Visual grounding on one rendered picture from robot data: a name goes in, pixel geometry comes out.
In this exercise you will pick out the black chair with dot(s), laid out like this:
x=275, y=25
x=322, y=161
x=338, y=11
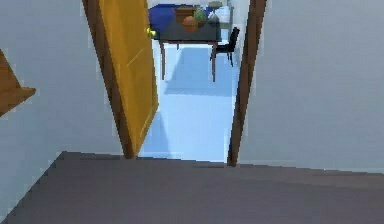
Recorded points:
x=230, y=43

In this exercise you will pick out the dark table with brown legs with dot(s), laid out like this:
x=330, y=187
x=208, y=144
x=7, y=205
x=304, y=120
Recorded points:
x=193, y=33

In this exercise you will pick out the yellow room door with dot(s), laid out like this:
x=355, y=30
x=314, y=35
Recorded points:
x=128, y=60

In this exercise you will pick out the orange brown ball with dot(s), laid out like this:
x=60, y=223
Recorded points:
x=190, y=23

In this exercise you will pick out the yellow round door knob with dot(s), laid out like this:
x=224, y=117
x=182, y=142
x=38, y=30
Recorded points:
x=151, y=32

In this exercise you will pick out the green house plant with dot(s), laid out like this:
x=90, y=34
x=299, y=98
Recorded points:
x=200, y=16

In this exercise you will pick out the grey vase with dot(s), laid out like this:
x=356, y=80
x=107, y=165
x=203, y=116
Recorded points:
x=213, y=17

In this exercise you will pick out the brown wooden box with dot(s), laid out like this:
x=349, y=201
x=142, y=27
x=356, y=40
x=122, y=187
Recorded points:
x=184, y=13

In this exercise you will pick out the brown wooden door frame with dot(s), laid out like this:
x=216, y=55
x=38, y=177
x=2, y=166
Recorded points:
x=245, y=83

